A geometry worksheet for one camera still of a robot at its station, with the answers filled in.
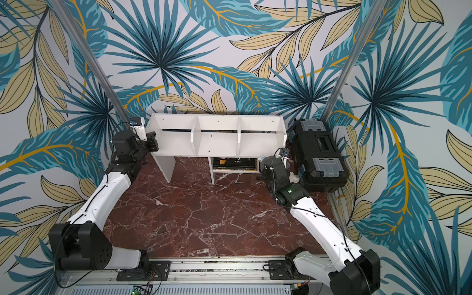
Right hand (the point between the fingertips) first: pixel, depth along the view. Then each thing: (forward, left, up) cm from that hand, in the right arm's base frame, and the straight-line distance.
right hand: (273, 166), depth 78 cm
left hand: (+13, +51, +8) cm, 53 cm away
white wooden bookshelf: (+13, +17, +1) cm, 21 cm away
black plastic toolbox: (+6, -24, -7) cm, 26 cm away
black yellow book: (+8, +16, -9) cm, 20 cm away
